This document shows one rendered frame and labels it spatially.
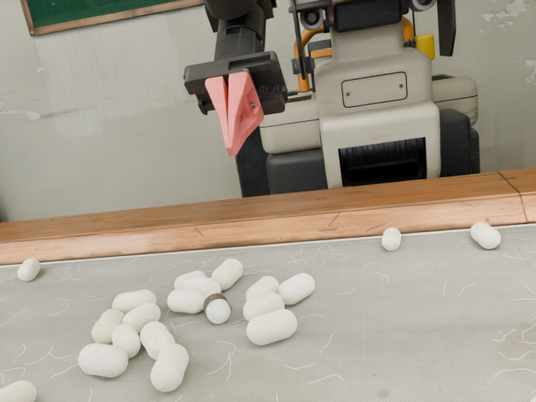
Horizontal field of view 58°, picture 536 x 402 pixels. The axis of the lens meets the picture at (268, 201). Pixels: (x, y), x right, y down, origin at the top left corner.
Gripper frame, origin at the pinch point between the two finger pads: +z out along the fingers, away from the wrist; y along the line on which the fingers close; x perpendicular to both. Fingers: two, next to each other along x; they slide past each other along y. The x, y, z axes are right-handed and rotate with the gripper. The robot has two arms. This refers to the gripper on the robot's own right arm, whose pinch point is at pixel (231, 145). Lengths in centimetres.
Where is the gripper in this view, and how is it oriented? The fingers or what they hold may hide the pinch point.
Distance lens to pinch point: 48.8
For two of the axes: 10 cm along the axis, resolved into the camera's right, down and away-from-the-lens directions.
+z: -0.3, 8.5, -5.3
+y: 9.7, -1.1, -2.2
